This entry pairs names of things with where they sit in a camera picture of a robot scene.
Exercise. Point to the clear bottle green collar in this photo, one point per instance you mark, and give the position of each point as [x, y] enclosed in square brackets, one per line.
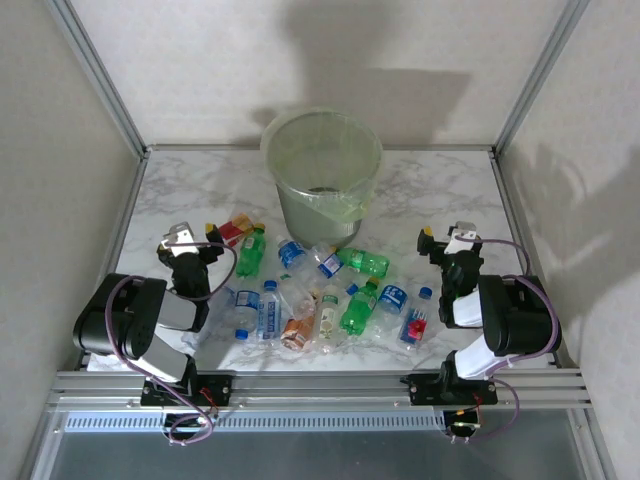
[295, 295]

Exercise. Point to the grey lower panel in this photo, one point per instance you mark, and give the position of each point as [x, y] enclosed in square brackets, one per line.
[320, 460]

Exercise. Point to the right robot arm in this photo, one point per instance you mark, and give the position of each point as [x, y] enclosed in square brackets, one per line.
[520, 315]

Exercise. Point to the small blue label water bottle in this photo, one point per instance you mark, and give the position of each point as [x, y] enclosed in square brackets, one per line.
[291, 254]

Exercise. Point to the clear blue cap bottle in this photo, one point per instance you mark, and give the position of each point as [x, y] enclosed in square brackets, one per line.
[330, 265]

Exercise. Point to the crushed blue label bottle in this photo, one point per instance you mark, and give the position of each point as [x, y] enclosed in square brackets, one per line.
[393, 297]

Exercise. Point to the green plastic soda bottle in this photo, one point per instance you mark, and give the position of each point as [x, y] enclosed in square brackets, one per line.
[248, 260]
[370, 262]
[359, 310]

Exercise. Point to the red orange label bottle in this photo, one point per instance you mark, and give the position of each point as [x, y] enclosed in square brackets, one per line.
[235, 227]

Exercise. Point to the aluminium front rail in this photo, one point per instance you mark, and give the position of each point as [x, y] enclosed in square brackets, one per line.
[320, 390]

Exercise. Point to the aluminium frame post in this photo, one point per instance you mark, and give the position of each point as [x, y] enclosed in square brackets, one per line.
[541, 75]
[100, 75]

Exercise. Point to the soda water bottle blue cap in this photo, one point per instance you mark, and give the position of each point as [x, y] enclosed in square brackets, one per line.
[270, 315]

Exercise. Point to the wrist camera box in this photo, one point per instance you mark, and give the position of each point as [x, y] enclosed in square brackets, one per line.
[462, 232]
[177, 235]

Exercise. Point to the translucent green-lined trash bin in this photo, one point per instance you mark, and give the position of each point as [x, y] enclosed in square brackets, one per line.
[320, 230]

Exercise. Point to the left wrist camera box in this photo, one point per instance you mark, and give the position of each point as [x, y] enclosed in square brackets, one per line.
[177, 235]

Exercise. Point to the aluminium side rail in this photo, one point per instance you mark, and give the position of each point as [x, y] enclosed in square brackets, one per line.
[120, 225]
[514, 210]

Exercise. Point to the white tea bottle green collar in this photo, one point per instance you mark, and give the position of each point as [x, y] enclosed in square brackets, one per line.
[327, 320]

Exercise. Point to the large clear plastic bottle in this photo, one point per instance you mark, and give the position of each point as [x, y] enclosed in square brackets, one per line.
[215, 310]

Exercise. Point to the blue white label water bottle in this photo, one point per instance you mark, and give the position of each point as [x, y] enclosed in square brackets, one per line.
[246, 300]

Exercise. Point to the brown coffee bottle cream cap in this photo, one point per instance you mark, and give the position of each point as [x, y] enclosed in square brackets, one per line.
[298, 330]

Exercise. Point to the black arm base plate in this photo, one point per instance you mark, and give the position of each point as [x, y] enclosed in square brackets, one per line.
[220, 387]
[425, 390]

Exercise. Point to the aluminium back rail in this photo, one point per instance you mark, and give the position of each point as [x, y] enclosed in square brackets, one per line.
[200, 148]

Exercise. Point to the red blue label bottle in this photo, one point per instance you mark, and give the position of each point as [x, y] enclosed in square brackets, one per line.
[415, 322]

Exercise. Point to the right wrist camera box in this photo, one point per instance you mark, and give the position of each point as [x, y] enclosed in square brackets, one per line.
[462, 232]

